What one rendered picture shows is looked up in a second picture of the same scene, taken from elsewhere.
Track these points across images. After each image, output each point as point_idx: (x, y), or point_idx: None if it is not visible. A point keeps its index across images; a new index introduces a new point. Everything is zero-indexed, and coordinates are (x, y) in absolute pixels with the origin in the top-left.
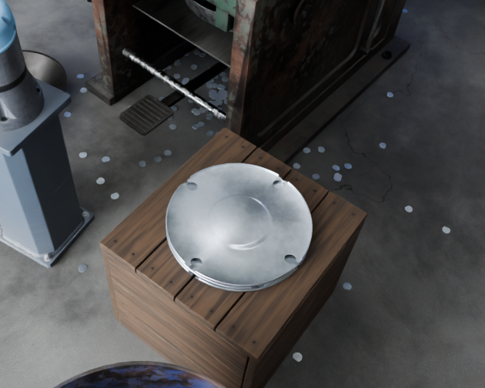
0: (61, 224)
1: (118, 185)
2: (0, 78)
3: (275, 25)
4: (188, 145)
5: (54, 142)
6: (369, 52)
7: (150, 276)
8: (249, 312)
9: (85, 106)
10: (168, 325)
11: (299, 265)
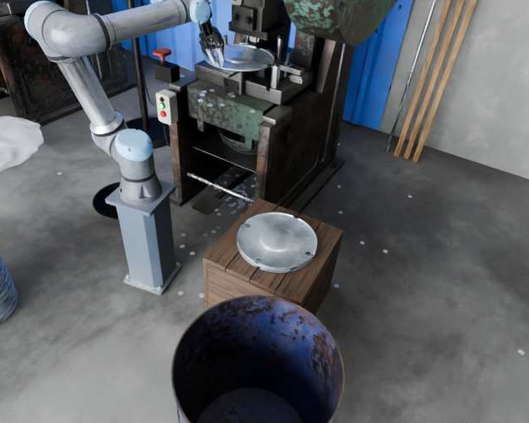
0: (167, 267)
1: (193, 248)
2: (144, 173)
3: (278, 143)
4: (230, 222)
5: (166, 212)
6: (324, 164)
7: (234, 270)
8: (291, 281)
9: None
10: None
11: (313, 258)
